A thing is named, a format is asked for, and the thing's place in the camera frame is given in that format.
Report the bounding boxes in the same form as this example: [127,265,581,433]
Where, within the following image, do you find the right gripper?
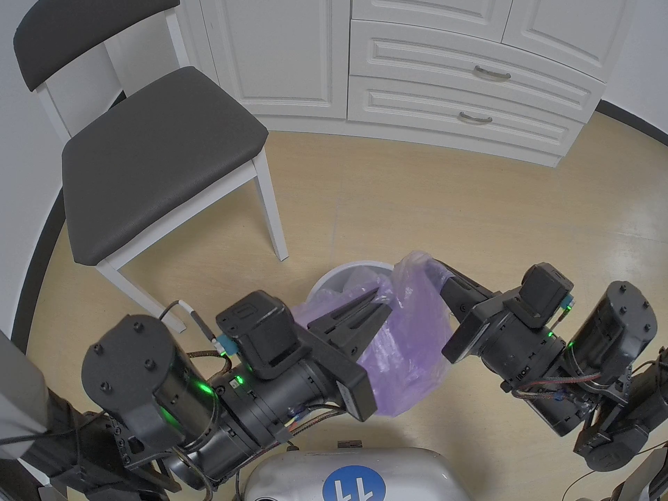
[430,260,567,386]

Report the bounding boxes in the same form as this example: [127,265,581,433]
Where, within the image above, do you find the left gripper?
[219,287,392,445]

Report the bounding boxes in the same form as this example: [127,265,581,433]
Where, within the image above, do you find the purple plastic bag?
[289,251,457,417]

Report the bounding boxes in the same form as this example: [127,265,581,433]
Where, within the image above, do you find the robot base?
[245,439,470,501]

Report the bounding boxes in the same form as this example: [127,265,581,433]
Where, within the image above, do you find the white trash bin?
[305,260,396,313]

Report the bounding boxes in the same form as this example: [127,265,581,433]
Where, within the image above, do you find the white chair dark grey seat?
[13,0,289,335]

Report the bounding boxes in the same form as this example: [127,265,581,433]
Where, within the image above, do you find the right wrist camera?
[503,262,576,331]

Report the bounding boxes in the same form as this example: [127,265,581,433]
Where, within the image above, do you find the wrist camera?
[503,262,576,331]
[215,290,314,380]

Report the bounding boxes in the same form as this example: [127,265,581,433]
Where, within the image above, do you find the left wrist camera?
[215,290,314,380]

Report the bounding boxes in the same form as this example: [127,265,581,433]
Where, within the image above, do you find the black cable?
[159,300,220,343]

